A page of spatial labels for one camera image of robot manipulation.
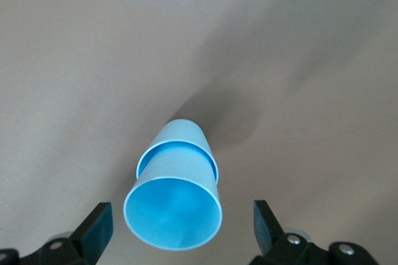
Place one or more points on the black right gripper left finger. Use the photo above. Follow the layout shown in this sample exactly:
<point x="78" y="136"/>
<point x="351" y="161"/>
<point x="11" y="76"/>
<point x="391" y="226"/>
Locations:
<point x="90" y="237"/>

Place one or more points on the blue plastic cup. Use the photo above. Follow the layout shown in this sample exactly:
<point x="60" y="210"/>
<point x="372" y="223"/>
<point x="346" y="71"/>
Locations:
<point x="183" y="131"/>
<point x="174" y="215"/>

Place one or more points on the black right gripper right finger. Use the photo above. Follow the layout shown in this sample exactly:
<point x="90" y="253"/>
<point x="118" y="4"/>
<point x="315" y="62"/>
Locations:
<point x="270" y="237"/>

